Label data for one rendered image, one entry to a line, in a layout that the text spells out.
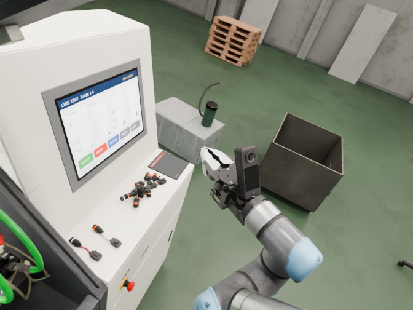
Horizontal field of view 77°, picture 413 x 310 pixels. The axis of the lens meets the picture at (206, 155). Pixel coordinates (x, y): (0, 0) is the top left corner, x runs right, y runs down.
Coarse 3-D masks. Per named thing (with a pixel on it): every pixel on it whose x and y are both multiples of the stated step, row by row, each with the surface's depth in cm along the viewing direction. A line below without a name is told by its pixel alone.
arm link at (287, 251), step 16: (272, 224) 50; (288, 224) 50; (272, 240) 49; (288, 240) 48; (304, 240) 48; (272, 256) 50; (288, 256) 47; (304, 256) 46; (320, 256) 47; (288, 272) 47; (304, 272) 45
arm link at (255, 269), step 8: (248, 264) 54; (256, 264) 54; (264, 264) 52; (248, 272) 52; (256, 272) 52; (264, 272) 52; (272, 272) 51; (256, 280) 50; (264, 280) 51; (272, 280) 52; (280, 280) 51; (264, 288) 50; (272, 288) 52; (280, 288) 56; (272, 296) 56
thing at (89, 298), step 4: (88, 296) 78; (92, 296) 79; (84, 300) 77; (88, 300) 77; (92, 300) 78; (96, 300) 78; (80, 304) 76; (84, 304) 76; (88, 304) 77; (92, 304) 77; (96, 304) 78; (76, 308) 75; (80, 308) 75; (84, 308) 76; (88, 308) 76; (92, 308) 76; (96, 308) 79
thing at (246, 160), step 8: (240, 152) 53; (248, 152) 53; (256, 152) 55; (240, 160) 53; (248, 160) 54; (256, 160) 55; (240, 168) 54; (248, 168) 54; (256, 168) 55; (240, 176) 55; (248, 176) 55; (256, 176) 56; (240, 184) 55; (248, 184) 55; (256, 184) 56; (240, 192) 56; (248, 192) 55; (256, 192) 56
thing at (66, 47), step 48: (0, 48) 59; (48, 48) 67; (96, 48) 83; (144, 48) 107; (0, 96) 59; (144, 96) 115; (0, 144) 62; (48, 144) 73; (144, 144) 124; (48, 192) 77; (96, 192) 98; (144, 240) 101; (144, 288) 155
